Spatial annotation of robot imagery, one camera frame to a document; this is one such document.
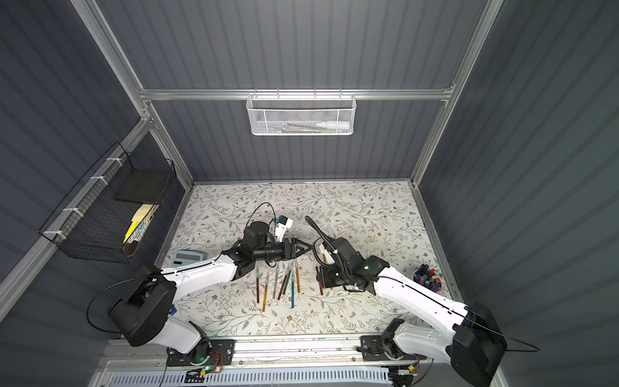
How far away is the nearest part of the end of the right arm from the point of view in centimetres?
56

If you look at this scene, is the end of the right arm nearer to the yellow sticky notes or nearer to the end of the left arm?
the end of the left arm

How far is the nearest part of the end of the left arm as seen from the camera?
25.2 inches
